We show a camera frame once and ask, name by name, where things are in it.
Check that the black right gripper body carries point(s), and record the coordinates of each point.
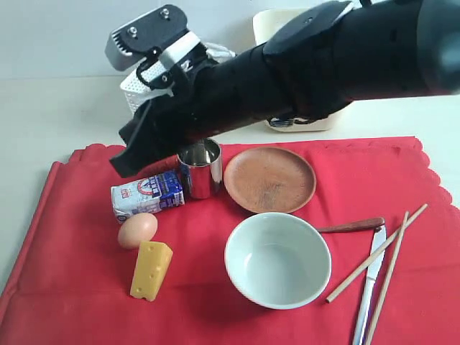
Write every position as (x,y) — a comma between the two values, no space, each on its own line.
(215,98)

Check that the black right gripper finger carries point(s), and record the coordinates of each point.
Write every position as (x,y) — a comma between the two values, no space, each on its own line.
(138,130)
(135,160)

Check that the blue white milk carton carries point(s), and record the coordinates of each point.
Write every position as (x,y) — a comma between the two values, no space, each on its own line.
(147,195)

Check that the brown egg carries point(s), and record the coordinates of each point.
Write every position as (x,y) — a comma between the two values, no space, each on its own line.
(136,229)

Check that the red sausage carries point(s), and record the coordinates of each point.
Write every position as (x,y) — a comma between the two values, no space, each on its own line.
(169,163)

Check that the white perforated plastic basket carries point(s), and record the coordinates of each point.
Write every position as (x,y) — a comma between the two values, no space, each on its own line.
(137,93)

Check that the stainless steel cup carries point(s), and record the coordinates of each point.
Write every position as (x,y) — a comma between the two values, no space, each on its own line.
(200,167)

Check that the cream plastic bin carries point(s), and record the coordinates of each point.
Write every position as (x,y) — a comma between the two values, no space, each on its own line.
(265,24)

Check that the brown wooden plate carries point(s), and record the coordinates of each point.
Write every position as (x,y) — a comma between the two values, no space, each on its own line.
(270,179)

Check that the yellow cheese wedge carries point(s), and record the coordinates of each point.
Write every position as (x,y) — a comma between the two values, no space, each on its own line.
(152,263)

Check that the pale green ceramic bowl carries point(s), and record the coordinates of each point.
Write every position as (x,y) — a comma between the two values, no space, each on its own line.
(277,260)

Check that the brown wooden spoon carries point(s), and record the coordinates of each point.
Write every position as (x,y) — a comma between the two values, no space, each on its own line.
(363,225)

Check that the red scalloped table cloth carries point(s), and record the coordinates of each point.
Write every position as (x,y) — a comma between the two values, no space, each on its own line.
(71,280)

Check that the silver table knife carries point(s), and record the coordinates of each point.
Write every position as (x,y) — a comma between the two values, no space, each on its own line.
(379,238)

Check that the left wooden chopstick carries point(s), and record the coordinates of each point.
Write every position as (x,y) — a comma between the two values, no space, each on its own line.
(373,256)

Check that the wooden chopstick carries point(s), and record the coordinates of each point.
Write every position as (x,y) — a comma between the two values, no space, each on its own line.
(386,283)
(373,256)

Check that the right wooden chopstick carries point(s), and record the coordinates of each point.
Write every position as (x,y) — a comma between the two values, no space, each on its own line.
(386,283)

